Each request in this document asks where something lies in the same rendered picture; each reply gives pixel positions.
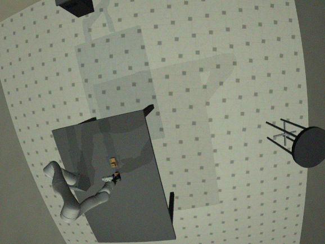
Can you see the tan rectangular tray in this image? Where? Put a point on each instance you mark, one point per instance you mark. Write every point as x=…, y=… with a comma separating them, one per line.
x=113, y=160

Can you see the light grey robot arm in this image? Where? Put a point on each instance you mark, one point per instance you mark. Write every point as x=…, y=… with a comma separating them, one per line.
x=72, y=209

